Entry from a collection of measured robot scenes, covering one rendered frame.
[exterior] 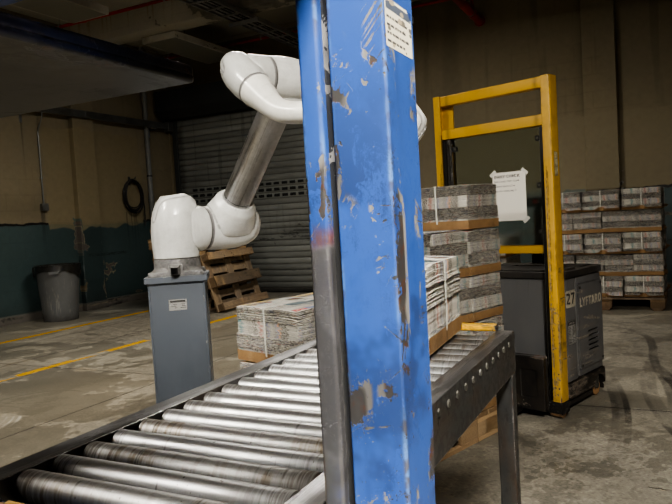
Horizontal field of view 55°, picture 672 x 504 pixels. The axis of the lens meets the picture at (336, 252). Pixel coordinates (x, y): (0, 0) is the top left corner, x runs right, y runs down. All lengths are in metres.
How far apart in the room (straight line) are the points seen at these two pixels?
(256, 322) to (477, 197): 1.36
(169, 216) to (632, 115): 7.59
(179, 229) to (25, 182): 7.74
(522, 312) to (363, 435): 3.41
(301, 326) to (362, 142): 1.91
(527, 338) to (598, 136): 5.43
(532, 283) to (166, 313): 2.31
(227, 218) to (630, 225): 5.75
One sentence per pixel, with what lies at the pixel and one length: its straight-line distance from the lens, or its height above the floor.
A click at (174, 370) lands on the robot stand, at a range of 2.26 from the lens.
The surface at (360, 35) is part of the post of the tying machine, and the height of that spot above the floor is 1.31.
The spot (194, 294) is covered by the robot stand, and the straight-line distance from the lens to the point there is 2.21.
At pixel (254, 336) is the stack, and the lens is 2.61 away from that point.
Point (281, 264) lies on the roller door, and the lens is 10.65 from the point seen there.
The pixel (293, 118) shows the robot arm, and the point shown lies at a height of 1.43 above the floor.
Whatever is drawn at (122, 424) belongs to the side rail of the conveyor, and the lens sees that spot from 1.32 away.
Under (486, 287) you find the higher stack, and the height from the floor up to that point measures 0.76.
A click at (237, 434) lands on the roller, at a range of 1.18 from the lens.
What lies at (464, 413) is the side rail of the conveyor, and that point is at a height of 0.72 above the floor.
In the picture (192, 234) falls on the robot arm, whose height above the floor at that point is 1.13.
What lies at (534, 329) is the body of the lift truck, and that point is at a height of 0.45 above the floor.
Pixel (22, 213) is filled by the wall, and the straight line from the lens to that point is 9.82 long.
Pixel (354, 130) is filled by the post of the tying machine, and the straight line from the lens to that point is 0.55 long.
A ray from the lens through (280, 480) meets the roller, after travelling 0.99.
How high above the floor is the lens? 1.16
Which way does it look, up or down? 3 degrees down
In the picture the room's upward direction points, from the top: 3 degrees counter-clockwise
